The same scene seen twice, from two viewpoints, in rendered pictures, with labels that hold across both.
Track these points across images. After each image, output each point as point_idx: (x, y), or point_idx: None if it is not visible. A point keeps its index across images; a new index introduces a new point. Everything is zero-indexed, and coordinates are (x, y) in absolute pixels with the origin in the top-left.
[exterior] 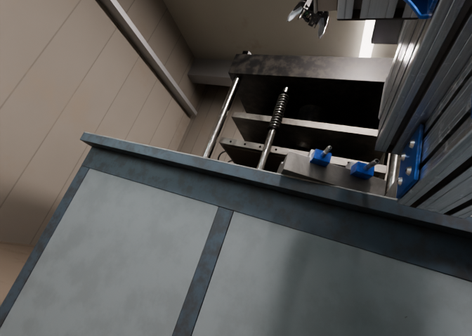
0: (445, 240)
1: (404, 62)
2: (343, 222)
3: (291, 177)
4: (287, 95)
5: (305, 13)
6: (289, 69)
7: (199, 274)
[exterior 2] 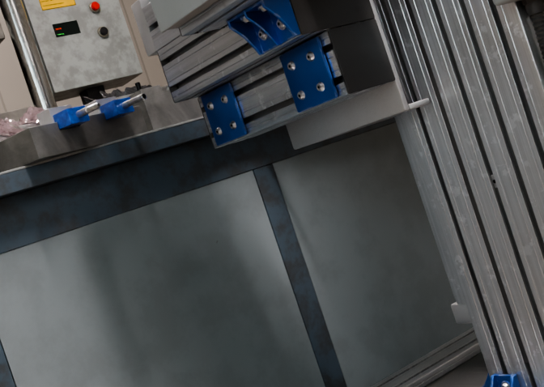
0: (212, 145)
1: (216, 44)
2: (121, 184)
3: (41, 163)
4: None
5: None
6: None
7: None
